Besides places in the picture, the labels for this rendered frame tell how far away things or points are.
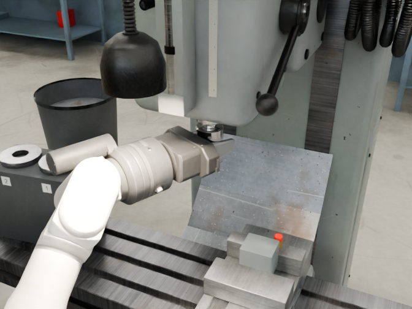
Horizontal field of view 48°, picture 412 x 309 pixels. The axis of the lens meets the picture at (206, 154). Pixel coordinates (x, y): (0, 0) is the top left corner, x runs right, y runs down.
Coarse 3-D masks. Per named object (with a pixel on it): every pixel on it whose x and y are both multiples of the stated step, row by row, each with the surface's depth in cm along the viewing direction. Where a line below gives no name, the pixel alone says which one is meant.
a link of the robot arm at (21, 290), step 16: (32, 256) 59; (48, 256) 58; (64, 256) 58; (32, 272) 57; (48, 272) 57; (64, 272) 58; (16, 288) 57; (32, 288) 56; (48, 288) 56; (64, 288) 57; (16, 304) 55; (32, 304) 55; (48, 304) 55; (64, 304) 58
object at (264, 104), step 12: (288, 0) 65; (300, 0) 65; (288, 12) 65; (300, 12) 65; (288, 24) 66; (300, 24) 66; (288, 36) 65; (288, 48) 64; (276, 72) 62; (276, 84) 61; (264, 96) 59; (264, 108) 59; (276, 108) 60
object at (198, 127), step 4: (196, 124) 78; (200, 124) 78; (216, 124) 78; (220, 124) 78; (196, 128) 77; (200, 128) 76; (204, 128) 76; (208, 128) 76; (212, 128) 76; (216, 128) 76; (220, 128) 76; (196, 132) 77; (200, 132) 76; (204, 132) 76; (208, 132) 75; (212, 132) 75; (216, 132) 76; (220, 132) 76; (204, 136) 76; (208, 136) 76; (212, 136) 76
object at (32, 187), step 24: (0, 168) 100; (24, 168) 100; (48, 168) 97; (0, 192) 101; (24, 192) 99; (48, 192) 97; (0, 216) 105; (24, 216) 103; (48, 216) 101; (24, 240) 107
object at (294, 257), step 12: (252, 228) 100; (264, 228) 100; (228, 240) 90; (240, 240) 90; (288, 240) 97; (300, 240) 97; (228, 252) 92; (288, 252) 87; (300, 252) 87; (288, 264) 87; (300, 264) 86; (288, 276) 87; (300, 276) 88; (300, 288) 92; (204, 300) 82; (216, 300) 82
